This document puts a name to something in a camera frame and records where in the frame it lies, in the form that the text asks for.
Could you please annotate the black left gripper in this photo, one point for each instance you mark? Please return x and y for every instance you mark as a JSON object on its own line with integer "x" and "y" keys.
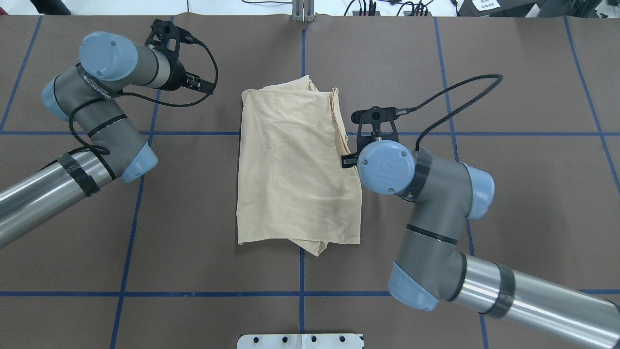
{"x": 177, "y": 79}

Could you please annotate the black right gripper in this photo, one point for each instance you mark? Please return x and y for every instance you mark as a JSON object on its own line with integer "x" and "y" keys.
{"x": 348, "y": 161}

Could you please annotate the beige long-sleeve graphic shirt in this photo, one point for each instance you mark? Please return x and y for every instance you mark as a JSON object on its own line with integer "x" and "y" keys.
{"x": 291, "y": 185}

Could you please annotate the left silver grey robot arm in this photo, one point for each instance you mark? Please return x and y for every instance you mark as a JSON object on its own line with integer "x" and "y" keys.
{"x": 110, "y": 147}

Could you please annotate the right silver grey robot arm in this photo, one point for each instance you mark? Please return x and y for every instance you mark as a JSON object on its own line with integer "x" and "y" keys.
{"x": 555, "y": 215}

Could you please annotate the brown table mat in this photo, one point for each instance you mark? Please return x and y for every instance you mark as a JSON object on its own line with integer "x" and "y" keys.
{"x": 155, "y": 264}

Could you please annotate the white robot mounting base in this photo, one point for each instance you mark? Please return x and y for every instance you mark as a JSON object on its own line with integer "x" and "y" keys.
{"x": 302, "y": 341}

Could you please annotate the aluminium frame post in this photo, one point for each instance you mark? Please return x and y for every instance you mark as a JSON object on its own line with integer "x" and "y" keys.
{"x": 303, "y": 11}

